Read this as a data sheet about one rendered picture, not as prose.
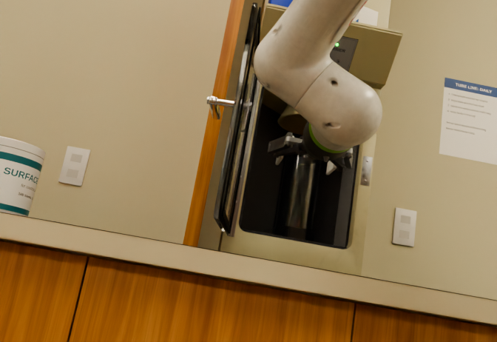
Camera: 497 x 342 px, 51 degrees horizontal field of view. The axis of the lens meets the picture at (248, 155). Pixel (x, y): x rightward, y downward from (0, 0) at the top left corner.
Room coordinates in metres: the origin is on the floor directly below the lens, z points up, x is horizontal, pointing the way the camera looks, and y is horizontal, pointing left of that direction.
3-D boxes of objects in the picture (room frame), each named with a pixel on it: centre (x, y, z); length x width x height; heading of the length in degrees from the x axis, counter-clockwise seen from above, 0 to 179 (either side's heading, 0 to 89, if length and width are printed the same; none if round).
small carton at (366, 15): (1.11, -0.21, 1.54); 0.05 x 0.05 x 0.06; 20
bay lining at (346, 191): (1.28, -0.13, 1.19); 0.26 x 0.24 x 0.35; 94
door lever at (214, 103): (0.91, 0.06, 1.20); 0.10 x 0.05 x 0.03; 176
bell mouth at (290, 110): (1.26, -0.15, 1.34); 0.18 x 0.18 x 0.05
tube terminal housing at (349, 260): (1.28, -0.13, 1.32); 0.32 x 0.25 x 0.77; 94
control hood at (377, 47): (1.10, -0.14, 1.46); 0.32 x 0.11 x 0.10; 94
